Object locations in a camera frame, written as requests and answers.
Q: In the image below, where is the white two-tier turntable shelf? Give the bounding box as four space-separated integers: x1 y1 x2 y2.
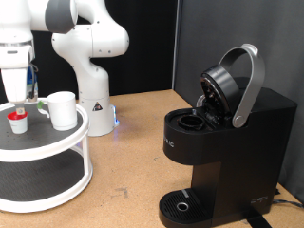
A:
0 97 94 214

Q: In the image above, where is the black Keurig coffee machine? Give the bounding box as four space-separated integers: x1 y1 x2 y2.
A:
158 43 298 228

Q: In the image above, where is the grey partition panel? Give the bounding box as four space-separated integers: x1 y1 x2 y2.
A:
172 0 304 203

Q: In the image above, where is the white coffee pod red lid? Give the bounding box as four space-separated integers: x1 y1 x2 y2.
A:
7 110 29 135

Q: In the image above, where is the white mug green-marked handle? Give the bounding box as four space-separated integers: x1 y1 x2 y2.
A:
36 90 79 132

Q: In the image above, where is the braided machine power cable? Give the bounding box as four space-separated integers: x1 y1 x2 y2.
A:
272 198 304 209

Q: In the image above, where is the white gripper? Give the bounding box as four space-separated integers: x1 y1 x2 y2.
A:
0 66 30 116

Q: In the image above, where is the black tape strip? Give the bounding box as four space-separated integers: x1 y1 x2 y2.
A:
243 215 274 228

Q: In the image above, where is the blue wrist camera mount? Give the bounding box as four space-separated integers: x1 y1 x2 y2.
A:
27 63 40 103

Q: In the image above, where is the black curtain backdrop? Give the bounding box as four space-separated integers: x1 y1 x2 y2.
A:
0 0 179 105

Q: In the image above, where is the water tank with black lid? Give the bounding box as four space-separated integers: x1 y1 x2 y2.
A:
234 76 262 93

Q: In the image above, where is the black cable on robot arm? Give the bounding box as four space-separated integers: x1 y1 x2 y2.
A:
28 62 40 100

